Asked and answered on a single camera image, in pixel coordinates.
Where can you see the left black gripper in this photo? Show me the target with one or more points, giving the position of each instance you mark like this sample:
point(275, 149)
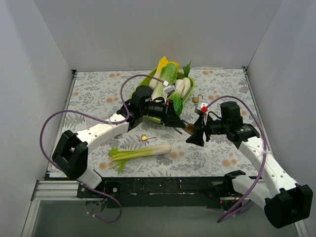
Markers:
point(168, 114)

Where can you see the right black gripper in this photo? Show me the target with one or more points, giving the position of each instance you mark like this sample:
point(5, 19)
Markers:
point(204, 128)

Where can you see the large brass padlock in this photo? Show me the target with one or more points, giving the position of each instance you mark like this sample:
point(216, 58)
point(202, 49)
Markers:
point(189, 128)

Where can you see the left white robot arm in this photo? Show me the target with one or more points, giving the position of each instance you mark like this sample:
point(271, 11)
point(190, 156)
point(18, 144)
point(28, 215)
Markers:
point(73, 148)

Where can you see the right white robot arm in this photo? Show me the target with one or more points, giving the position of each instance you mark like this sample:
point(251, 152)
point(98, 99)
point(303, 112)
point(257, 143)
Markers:
point(283, 200)

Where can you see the small brass padlock far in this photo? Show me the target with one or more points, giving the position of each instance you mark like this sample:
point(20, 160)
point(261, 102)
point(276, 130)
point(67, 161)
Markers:
point(197, 99)

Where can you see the small brass padlock open shackle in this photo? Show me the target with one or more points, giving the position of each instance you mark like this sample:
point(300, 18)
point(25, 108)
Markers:
point(147, 139)

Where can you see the floral table mat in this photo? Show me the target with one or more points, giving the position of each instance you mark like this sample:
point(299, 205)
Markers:
point(98, 95)

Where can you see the toy bok choy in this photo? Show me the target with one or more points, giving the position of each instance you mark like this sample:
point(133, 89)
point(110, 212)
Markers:
point(183, 86)

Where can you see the large toy napa cabbage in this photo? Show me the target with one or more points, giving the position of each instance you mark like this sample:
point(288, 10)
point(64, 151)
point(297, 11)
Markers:
point(167, 73)

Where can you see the green plastic basket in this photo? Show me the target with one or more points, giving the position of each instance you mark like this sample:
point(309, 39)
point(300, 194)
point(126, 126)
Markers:
point(180, 75)

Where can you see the toy leafy green sprig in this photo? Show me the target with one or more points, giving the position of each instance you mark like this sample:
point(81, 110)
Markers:
point(186, 69)

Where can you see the yellow toy cabbage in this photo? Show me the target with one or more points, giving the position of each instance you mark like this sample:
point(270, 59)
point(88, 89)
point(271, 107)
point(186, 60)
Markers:
point(162, 63)

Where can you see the toy celery stalk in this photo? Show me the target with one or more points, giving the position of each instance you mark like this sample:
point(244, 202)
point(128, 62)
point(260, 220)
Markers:
point(121, 157)

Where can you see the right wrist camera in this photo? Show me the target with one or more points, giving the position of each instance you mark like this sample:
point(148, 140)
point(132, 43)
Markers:
point(201, 108)

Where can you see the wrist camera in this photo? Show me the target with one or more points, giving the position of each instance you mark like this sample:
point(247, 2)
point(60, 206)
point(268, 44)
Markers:
point(168, 90)
point(201, 108)

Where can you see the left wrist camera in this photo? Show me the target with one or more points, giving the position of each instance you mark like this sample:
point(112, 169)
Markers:
point(168, 90)

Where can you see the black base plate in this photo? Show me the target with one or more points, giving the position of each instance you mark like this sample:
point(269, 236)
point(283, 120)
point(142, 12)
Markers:
point(167, 192)

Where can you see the aluminium frame rail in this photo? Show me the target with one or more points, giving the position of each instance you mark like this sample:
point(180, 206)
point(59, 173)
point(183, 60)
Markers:
point(51, 191)

